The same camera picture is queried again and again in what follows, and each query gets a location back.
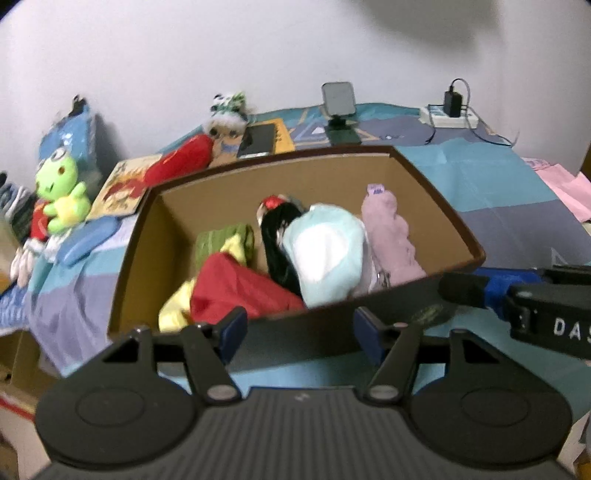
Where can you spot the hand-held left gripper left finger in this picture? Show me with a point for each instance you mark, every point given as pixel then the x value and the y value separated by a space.
pixel 233 332

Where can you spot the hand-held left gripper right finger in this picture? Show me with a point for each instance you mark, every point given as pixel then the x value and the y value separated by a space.
pixel 369 332

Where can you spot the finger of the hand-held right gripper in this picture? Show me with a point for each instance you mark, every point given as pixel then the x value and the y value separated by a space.
pixel 466 288

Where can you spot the red cloth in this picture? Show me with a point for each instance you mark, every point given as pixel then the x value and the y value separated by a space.
pixel 235 286

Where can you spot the yellow-green cloth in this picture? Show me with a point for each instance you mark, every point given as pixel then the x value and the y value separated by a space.
pixel 173 311

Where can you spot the purple sock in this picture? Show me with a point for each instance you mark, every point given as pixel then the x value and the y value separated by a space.
pixel 392 240

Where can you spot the green sock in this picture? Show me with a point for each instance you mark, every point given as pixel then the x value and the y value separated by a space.
pixel 217 242

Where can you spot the mint and white cloth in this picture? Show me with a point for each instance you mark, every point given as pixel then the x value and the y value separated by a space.
pixel 323 249

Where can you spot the black sock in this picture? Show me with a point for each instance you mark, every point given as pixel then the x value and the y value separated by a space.
pixel 277 240

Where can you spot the brown cardboard box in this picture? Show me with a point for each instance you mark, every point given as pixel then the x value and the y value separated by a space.
pixel 300 180

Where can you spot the blue striped tablecloth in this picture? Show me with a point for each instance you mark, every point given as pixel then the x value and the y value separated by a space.
pixel 508 184

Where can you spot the pink cloth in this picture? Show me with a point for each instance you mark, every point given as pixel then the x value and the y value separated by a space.
pixel 568 189

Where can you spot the white power strip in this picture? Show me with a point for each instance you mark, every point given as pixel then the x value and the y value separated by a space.
pixel 455 122

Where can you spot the red plush toy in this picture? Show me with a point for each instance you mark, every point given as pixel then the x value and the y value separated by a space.
pixel 180 159

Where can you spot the picture book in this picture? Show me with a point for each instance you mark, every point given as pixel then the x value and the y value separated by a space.
pixel 124 184

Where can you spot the black charger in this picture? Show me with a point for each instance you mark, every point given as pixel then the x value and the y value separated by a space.
pixel 452 104

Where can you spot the black tablet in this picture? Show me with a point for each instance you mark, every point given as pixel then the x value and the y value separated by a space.
pixel 256 138

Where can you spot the yellow book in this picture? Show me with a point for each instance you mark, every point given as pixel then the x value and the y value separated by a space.
pixel 282 136

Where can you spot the panda plush toy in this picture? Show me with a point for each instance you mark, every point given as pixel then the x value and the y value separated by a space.
pixel 226 124

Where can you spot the plain cardboard carton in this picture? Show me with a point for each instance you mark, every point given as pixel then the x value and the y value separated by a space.
pixel 18 369

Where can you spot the grey device on green stand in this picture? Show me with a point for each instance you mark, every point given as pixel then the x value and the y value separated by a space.
pixel 339 99

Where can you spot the green frog plush toy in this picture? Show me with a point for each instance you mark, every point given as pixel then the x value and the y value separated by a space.
pixel 60 180

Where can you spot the striped fabric item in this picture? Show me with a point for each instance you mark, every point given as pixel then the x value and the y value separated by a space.
pixel 16 203

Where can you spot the blue bag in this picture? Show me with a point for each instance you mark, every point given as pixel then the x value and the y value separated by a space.
pixel 76 134

